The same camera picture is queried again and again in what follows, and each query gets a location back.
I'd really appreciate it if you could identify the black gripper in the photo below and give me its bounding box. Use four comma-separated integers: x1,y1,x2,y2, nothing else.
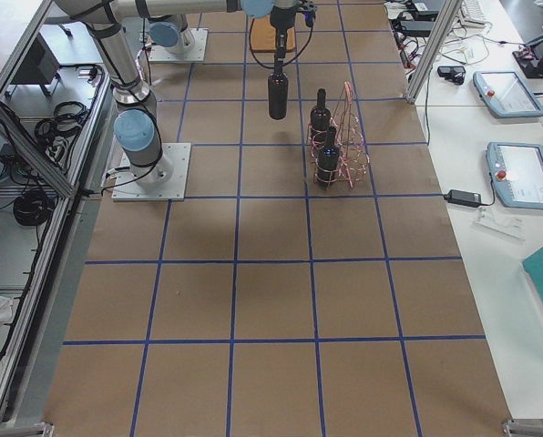
270,0,317,68

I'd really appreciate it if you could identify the dark wine bottle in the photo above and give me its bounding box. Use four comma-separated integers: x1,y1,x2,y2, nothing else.
267,61,289,120
310,88,332,149
315,126,340,188

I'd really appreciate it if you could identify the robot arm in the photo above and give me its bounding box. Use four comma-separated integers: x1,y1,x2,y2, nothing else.
56,1,317,182

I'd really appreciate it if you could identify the wooden tray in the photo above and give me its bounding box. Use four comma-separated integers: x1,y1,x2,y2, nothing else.
249,16,276,53

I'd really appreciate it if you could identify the teach pendant far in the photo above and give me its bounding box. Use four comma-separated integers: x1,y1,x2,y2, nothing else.
472,71,543,118

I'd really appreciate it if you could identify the teach pendant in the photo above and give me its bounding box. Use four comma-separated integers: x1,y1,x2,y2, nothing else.
472,71,543,118
486,142,543,210

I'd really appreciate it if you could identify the black power adapter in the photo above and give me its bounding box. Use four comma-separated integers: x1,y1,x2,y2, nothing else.
443,189,482,208

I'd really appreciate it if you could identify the teach pendant near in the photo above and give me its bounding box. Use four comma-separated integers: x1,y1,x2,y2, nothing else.
486,142,543,210

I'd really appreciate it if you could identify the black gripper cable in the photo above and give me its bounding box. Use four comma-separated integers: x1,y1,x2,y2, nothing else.
245,8,314,72

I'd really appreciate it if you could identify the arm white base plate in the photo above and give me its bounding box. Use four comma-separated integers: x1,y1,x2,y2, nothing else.
149,23,209,64
111,143,191,201

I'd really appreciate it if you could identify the copper wire wine basket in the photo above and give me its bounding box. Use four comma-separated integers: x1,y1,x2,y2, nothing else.
308,81,370,188

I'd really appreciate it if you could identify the aluminium frame post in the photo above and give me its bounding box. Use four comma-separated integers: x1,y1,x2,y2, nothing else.
405,0,461,104

